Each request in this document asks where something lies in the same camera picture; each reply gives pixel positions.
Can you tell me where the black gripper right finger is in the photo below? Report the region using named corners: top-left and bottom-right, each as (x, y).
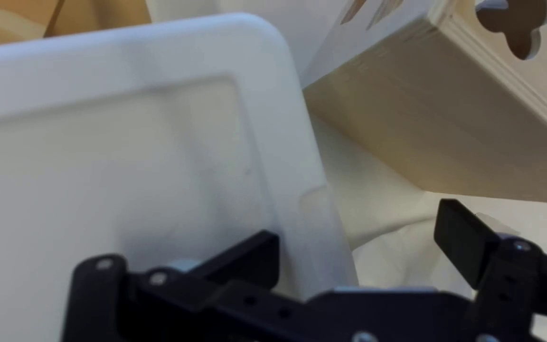
top-left (432, 198), bottom-right (547, 342)

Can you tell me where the wooden shape sorter cube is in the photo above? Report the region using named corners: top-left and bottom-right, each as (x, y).
top-left (301, 0), bottom-right (547, 206)

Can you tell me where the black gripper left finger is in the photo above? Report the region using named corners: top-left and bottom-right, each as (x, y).
top-left (62, 229), bottom-right (307, 342)

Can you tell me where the white storage box lid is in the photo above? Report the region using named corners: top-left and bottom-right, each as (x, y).
top-left (0, 12), bottom-right (358, 342)

